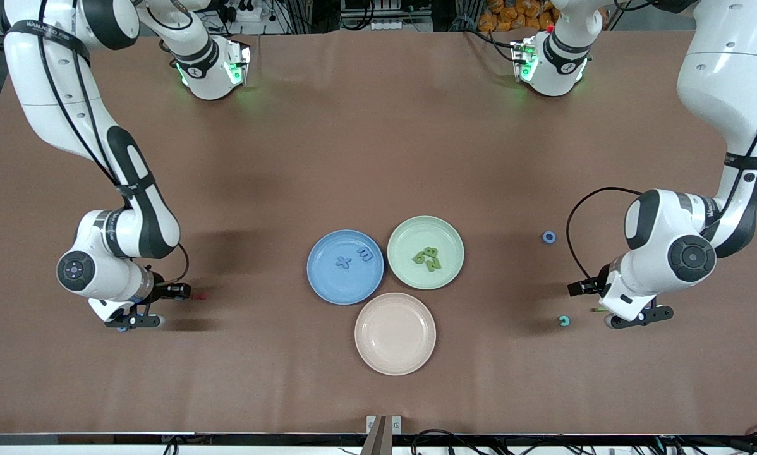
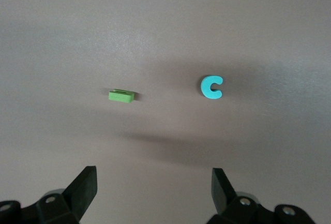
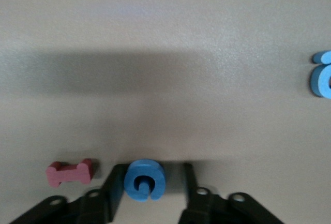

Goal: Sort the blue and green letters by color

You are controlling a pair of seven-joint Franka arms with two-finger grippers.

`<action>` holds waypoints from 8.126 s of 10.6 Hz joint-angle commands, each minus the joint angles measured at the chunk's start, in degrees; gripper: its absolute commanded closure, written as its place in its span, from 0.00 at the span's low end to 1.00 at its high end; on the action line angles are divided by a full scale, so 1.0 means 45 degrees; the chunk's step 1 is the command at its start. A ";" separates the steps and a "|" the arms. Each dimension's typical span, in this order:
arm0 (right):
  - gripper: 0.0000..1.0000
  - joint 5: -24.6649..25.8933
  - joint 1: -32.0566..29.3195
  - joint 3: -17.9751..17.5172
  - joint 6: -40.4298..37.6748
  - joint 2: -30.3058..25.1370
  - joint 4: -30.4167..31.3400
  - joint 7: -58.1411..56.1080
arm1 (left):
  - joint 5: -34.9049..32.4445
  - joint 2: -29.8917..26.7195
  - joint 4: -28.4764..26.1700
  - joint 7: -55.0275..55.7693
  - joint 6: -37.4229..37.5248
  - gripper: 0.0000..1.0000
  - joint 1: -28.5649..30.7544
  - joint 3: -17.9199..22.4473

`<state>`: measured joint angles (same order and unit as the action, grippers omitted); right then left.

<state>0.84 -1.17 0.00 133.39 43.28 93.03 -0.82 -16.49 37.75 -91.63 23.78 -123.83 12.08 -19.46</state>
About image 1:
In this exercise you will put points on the blue round plate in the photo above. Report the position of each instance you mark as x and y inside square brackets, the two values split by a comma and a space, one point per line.
[345, 284]

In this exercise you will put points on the teal foam letter C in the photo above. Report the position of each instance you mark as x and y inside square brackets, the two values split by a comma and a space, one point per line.
[567, 320]

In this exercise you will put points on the green foam letter B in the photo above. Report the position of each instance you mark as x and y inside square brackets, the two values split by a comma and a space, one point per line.
[431, 253]

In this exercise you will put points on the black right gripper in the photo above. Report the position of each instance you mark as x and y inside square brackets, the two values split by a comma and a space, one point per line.
[162, 291]

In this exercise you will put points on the beige round plate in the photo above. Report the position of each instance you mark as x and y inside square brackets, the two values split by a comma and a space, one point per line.
[395, 333]

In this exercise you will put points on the blue foam plus sign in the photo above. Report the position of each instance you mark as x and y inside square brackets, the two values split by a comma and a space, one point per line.
[344, 261]

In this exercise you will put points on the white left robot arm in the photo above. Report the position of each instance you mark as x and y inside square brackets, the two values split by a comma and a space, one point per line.
[720, 76]

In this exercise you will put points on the blue foam letter E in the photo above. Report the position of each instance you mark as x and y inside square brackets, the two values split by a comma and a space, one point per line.
[364, 254]

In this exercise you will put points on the white power strip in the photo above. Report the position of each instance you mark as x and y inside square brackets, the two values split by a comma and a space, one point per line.
[246, 12]
[397, 25]

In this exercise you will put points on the green foam letter P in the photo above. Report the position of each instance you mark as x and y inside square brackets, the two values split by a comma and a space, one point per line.
[419, 257]

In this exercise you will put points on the bag of orange items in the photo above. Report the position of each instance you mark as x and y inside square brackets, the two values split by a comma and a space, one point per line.
[517, 12]

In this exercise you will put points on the brown table cover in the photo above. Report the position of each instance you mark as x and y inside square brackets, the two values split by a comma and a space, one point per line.
[378, 158]

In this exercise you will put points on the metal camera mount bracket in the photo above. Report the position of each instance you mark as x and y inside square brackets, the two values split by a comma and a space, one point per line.
[372, 424]

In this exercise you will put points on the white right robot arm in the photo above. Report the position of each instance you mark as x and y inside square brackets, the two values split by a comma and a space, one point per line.
[43, 76]

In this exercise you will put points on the green round plate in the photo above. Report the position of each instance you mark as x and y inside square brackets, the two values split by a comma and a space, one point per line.
[410, 275]

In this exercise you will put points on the green foam letter Z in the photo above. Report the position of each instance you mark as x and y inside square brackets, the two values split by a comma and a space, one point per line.
[433, 265]

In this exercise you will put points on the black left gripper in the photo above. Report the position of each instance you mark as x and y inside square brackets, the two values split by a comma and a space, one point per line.
[594, 286]

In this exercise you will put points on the blue foam letter O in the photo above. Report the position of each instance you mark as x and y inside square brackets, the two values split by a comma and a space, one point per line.
[543, 237]

